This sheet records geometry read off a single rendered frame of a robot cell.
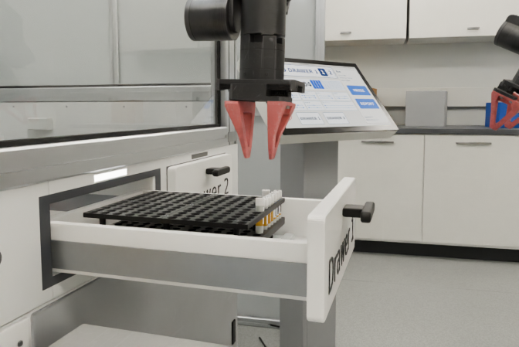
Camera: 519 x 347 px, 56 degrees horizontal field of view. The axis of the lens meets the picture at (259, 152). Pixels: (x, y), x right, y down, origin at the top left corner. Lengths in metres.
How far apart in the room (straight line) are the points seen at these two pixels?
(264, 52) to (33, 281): 0.38
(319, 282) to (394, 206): 3.04
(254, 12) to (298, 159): 1.01
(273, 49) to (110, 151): 0.28
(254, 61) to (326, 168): 1.06
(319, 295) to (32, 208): 0.34
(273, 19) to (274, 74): 0.07
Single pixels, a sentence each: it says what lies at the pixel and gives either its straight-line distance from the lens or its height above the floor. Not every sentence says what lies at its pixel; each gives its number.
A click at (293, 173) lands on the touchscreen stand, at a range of 1.60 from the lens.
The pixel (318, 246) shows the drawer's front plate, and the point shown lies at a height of 0.90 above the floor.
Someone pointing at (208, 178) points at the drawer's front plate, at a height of 0.89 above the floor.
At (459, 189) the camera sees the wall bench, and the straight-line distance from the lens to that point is 3.55.
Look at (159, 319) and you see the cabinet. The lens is 0.93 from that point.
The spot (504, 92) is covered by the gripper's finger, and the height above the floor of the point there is 1.07.
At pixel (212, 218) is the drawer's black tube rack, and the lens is 0.60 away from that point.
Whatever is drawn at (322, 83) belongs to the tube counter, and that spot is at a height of 1.11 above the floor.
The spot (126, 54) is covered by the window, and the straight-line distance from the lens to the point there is 0.81.
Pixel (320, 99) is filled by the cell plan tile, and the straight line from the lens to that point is 1.56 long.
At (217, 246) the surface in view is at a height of 0.88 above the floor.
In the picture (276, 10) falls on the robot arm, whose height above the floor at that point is 1.15.
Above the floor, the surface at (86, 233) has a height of 0.89.
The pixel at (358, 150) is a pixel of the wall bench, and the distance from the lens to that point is 3.48.
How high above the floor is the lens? 1.03
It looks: 5 degrees down
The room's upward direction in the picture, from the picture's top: straight up
